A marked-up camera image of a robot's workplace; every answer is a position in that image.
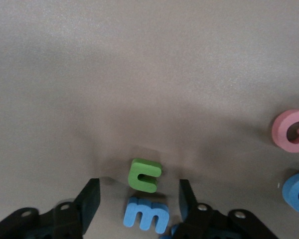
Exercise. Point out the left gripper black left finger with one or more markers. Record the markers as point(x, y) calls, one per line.
point(64, 221)

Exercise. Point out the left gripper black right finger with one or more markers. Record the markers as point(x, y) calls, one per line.
point(209, 224)

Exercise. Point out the blue foam letter m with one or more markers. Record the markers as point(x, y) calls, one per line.
point(132, 214)

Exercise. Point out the green foam letter n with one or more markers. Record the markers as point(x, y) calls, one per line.
point(134, 174)

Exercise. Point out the blue foam letter C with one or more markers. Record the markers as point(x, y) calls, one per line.
point(290, 191)

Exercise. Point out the pink foam letter Q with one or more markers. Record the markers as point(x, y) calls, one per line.
point(279, 132)

